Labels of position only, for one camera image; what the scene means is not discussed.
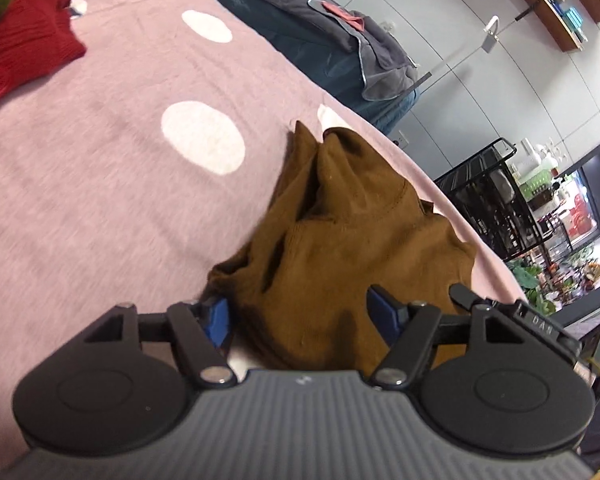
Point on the red cloth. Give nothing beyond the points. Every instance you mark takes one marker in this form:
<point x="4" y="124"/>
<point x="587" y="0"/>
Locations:
<point x="344" y="14"/>

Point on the red knit sweater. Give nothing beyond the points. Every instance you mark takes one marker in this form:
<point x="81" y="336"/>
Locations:
<point x="25" y="45"/>

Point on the white pump bottle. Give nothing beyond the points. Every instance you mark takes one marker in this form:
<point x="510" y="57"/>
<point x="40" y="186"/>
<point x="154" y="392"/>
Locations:
<point x="528" y="152"/>

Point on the potted green plant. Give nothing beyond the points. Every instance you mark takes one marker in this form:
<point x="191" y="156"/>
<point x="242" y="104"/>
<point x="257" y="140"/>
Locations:
<point x="528" y="276"/>

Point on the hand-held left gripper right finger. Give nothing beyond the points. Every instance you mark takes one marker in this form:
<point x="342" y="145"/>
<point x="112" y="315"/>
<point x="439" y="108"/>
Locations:
<point x="383" y="311"/>

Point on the dark grey blue garment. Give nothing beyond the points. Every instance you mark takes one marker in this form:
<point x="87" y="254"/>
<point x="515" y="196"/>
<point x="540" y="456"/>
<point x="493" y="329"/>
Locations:
<point x="330" y="70"/>

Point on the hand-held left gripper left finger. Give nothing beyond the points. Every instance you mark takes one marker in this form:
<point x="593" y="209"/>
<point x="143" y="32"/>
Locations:
<point x="218" y="321"/>

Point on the black trolley cart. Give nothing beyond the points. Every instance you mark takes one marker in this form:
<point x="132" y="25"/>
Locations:
<point x="500" y="200"/>

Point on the brown knit sweater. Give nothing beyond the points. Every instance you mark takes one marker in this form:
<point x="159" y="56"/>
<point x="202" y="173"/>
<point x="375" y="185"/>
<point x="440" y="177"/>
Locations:
<point x="340" y="240"/>

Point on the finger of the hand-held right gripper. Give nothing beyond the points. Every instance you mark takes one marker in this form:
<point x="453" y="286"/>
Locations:
<point x="540" y="321"/>

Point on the white wall socket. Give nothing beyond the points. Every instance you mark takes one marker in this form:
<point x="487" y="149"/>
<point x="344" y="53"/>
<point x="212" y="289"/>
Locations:
<point x="388" y="25"/>
<point x="403" y="140"/>

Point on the pink printed bedsheet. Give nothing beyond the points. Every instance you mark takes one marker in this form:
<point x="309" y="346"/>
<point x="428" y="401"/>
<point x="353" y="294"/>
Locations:
<point x="105" y="185"/>

